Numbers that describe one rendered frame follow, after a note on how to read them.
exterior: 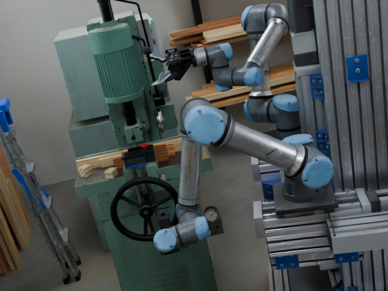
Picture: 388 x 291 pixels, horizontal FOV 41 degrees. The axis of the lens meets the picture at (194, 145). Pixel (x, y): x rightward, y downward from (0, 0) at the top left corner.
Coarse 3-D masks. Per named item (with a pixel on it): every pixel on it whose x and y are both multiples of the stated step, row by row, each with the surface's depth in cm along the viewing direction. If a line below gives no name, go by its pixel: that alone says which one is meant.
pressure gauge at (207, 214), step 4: (208, 208) 224; (212, 208) 223; (216, 208) 225; (204, 212) 224; (208, 212) 224; (212, 212) 224; (216, 212) 224; (204, 216) 224; (208, 216) 224; (212, 216) 224; (216, 216) 225; (208, 220) 225; (212, 220) 225
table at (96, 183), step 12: (180, 156) 229; (96, 168) 235; (108, 168) 233; (120, 168) 230; (168, 168) 221; (204, 168) 223; (84, 180) 225; (96, 180) 222; (108, 180) 220; (120, 180) 221; (84, 192) 221; (96, 192) 222; (108, 192) 222; (132, 192) 213; (144, 192) 214
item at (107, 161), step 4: (176, 144) 234; (180, 144) 235; (176, 148) 235; (180, 148) 235; (112, 156) 234; (116, 156) 233; (100, 160) 233; (104, 160) 233; (108, 160) 234; (112, 160) 234; (100, 164) 234; (104, 164) 234; (108, 164) 234; (112, 164) 234
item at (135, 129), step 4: (136, 124) 229; (140, 124) 234; (128, 128) 226; (132, 128) 226; (136, 128) 226; (140, 128) 228; (128, 132) 226; (132, 132) 226; (136, 132) 226; (140, 132) 227; (128, 136) 227; (136, 136) 227; (140, 136) 227; (128, 140) 227; (132, 140) 227; (136, 140) 228; (140, 140) 228
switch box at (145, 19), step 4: (136, 20) 242; (140, 20) 241; (144, 20) 241; (136, 24) 242; (140, 24) 242; (144, 24) 242; (148, 24) 242; (140, 28) 243; (148, 28) 243; (140, 32) 243; (148, 32) 244; (140, 36) 244; (144, 36) 244; (148, 36) 244; (140, 40) 244; (148, 40) 245; (152, 40) 246; (152, 44) 246; (152, 48) 246
